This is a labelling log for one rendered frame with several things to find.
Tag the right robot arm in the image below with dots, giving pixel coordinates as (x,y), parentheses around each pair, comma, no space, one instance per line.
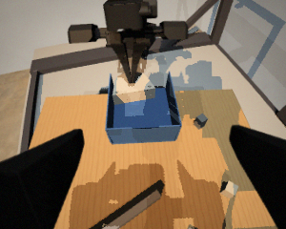
(128,14)

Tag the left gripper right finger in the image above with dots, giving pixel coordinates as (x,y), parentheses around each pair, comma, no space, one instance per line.
(263,158)

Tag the black metal frame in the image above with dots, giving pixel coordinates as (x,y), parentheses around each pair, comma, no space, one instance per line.
(219,23)

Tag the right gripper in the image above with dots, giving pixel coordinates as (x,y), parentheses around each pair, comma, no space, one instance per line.
(85,33)

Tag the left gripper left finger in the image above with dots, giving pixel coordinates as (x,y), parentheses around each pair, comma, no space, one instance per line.
(35,183)

